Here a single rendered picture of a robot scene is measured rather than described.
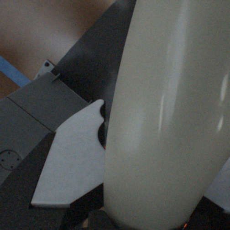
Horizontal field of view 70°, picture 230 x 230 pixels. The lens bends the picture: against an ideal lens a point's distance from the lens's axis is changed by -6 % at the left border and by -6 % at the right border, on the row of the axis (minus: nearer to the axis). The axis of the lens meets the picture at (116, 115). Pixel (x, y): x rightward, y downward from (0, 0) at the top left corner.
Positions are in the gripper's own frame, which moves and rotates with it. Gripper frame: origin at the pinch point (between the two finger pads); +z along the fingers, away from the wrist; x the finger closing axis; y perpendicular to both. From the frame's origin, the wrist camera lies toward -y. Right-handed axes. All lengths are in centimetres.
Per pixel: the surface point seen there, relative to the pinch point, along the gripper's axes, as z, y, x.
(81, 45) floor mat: 92, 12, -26
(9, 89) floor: 95, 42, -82
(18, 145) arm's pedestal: 33, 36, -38
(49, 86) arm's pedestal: 78, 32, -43
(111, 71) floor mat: 90, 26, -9
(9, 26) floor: 97, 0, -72
